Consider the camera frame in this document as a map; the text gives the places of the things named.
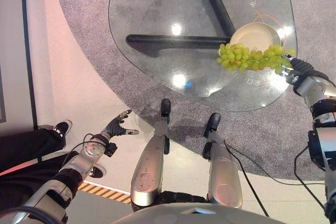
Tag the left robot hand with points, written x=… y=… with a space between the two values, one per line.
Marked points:
x=115 y=125

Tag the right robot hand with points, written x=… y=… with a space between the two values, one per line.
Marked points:
x=299 y=64

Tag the green grape bunch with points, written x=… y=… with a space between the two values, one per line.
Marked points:
x=249 y=58

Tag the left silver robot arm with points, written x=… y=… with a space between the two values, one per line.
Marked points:
x=68 y=171

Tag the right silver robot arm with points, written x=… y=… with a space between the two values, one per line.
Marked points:
x=319 y=119

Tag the cream round plate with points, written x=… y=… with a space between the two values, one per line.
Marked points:
x=256 y=36

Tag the left silver robot leg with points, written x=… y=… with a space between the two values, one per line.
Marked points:
x=155 y=155

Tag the silver robot leg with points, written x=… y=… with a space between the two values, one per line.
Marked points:
x=221 y=166
x=155 y=155

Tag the yellow black hazard tape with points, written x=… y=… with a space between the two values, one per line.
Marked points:
x=106 y=193

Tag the grey round carpet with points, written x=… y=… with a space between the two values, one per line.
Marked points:
x=252 y=134

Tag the person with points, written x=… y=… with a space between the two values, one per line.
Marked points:
x=31 y=155

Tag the round glass table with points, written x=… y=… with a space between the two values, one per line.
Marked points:
x=183 y=58

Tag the right silver robot leg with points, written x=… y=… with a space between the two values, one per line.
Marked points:
x=221 y=166

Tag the black table base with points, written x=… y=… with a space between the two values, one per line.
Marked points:
x=189 y=35

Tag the grey robot torso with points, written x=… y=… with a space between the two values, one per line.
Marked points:
x=197 y=214

